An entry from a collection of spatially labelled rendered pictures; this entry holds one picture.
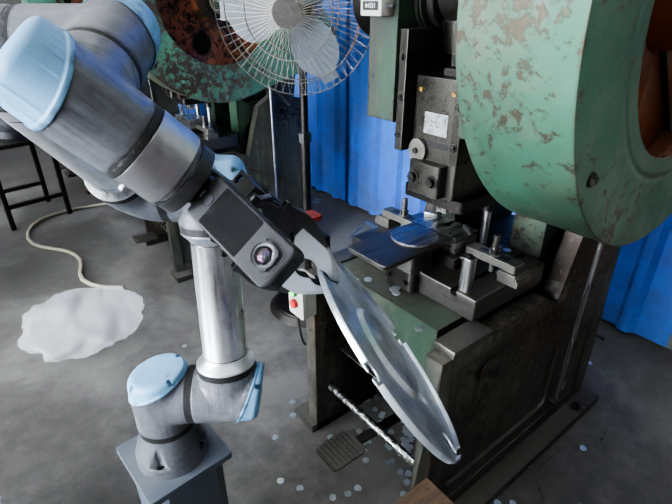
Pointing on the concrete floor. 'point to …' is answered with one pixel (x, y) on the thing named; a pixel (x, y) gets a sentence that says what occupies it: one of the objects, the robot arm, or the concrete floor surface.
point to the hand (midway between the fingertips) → (329, 283)
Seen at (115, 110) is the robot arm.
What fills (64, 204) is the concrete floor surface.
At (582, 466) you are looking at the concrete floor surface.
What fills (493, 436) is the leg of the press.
